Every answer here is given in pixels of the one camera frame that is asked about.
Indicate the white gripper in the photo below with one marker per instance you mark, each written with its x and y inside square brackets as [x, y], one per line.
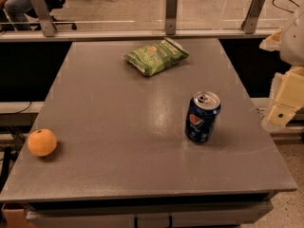
[294, 43]

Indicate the blue pepsi can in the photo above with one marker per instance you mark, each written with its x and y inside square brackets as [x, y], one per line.
[202, 112]

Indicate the green jalapeno chip bag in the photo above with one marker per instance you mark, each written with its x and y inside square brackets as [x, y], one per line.
[154, 58]

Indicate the black office chair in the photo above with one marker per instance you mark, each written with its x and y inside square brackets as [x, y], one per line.
[52, 5]

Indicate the orange fruit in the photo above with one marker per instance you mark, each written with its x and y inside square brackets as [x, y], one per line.
[42, 142]

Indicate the seated person in jeans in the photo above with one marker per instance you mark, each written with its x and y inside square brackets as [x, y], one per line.
[13, 14]

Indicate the cardboard box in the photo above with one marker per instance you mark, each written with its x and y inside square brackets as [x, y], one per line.
[16, 216]

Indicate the right metal glass bracket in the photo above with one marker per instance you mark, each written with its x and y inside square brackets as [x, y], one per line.
[249, 25]

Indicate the metal glass bracket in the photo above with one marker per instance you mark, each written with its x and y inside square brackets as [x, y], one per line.
[41, 9]
[171, 7]
[249, 25]

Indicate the metal window rail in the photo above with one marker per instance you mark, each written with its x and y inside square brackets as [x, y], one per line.
[100, 35]

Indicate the middle metal glass bracket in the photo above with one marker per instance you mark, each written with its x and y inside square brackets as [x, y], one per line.
[171, 7]

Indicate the left metal glass bracket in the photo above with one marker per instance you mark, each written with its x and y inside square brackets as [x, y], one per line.
[41, 9]

